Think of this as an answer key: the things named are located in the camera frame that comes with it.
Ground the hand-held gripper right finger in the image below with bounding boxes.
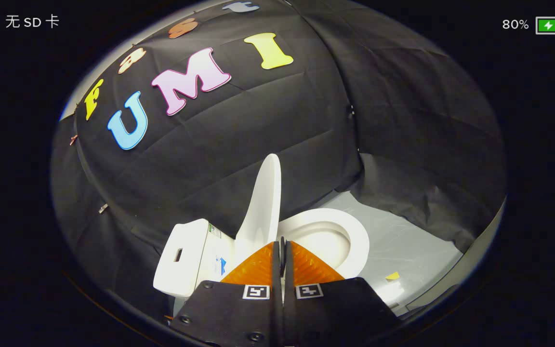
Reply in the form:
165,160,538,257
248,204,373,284
282,237,401,347

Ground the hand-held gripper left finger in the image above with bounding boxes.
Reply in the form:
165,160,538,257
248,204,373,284
168,240,284,347

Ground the white toilet lid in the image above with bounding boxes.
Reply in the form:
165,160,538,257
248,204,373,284
235,154,282,258

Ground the white toilet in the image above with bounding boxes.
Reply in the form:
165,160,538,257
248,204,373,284
154,208,370,316

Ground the grey plastic floor sheet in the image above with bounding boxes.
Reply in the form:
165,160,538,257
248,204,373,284
316,192,466,316

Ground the black backdrop cloth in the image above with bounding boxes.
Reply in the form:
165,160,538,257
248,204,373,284
50,0,507,309

